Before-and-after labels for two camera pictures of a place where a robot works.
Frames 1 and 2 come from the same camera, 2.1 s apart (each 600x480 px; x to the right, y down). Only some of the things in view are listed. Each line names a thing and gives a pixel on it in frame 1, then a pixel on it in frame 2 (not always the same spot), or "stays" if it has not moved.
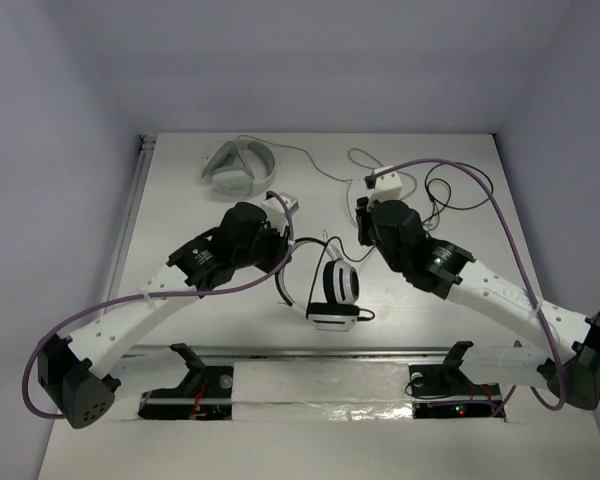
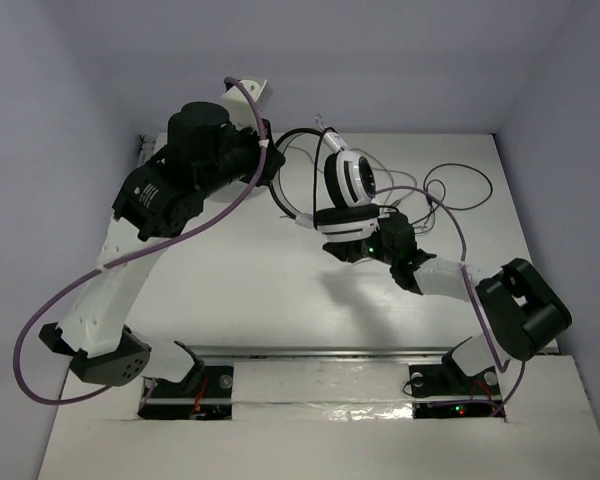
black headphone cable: x=442 y=203 -> x=424 y=183
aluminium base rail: x=320 y=352 stays
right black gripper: x=363 y=215 -> x=346 y=251
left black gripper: x=275 y=245 -> x=264 y=163
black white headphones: x=341 y=285 -> x=351 y=180
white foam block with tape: x=322 y=390 stays
